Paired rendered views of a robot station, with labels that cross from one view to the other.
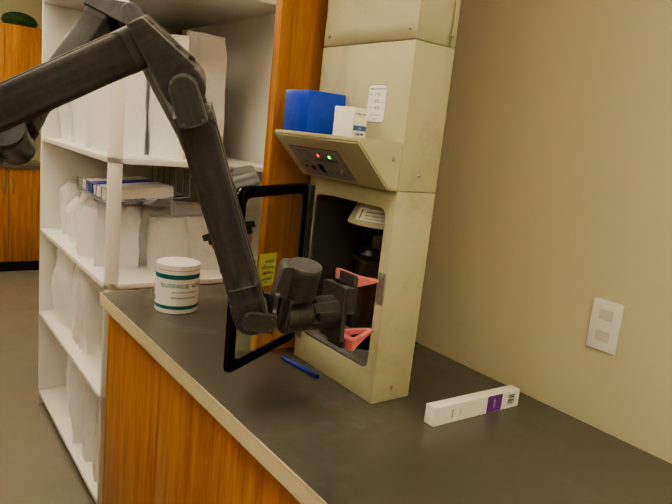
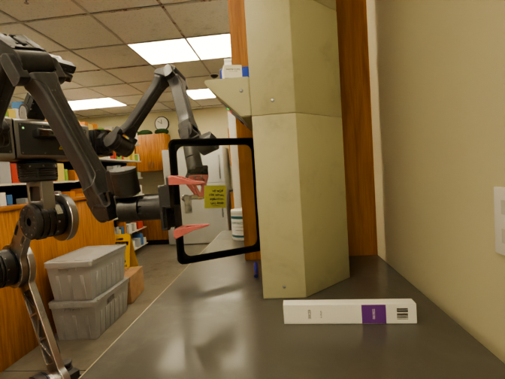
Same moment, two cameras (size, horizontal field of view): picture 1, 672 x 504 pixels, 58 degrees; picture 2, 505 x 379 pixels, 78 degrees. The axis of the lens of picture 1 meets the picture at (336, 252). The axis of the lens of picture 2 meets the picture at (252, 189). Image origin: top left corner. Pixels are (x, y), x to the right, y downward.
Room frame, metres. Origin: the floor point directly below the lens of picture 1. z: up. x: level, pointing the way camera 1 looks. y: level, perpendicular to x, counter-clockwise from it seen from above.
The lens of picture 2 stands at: (0.65, -0.65, 1.27)
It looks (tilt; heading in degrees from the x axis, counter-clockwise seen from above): 3 degrees down; 43
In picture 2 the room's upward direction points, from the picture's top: 4 degrees counter-clockwise
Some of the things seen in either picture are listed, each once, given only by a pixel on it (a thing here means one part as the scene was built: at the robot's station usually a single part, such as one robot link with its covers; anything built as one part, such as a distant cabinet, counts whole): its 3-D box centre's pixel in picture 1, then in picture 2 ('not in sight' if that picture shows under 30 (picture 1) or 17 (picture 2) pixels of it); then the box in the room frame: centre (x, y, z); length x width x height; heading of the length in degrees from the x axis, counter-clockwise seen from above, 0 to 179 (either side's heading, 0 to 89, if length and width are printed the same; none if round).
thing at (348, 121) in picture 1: (350, 122); (231, 78); (1.29, 0.00, 1.54); 0.05 x 0.05 x 0.06; 55
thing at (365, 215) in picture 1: (385, 213); not in sight; (1.41, -0.11, 1.34); 0.18 x 0.18 x 0.05
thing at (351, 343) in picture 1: (353, 325); (188, 220); (1.08, -0.05, 1.17); 0.09 x 0.07 x 0.07; 127
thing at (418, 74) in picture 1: (387, 219); (299, 150); (1.45, -0.11, 1.33); 0.32 x 0.25 x 0.77; 37
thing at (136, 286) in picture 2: not in sight; (123, 284); (2.13, 2.73, 0.14); 0.41 x 0.32 x 0.28; 44
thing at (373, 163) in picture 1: (332, 158); (236, 110); (1.33, 0.03, 1.46); 0.32 x 0.12 x 0.10; 37
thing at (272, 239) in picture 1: (268, 271); (219, 198); (1.34, 0.15, 1.19); 0.30 x 0.01 x 0.40; 157
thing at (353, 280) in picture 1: (356, 289); (185, 189); (1.08, -0.04, 1.24); 0.09 x 0.07 x 0.07; 127
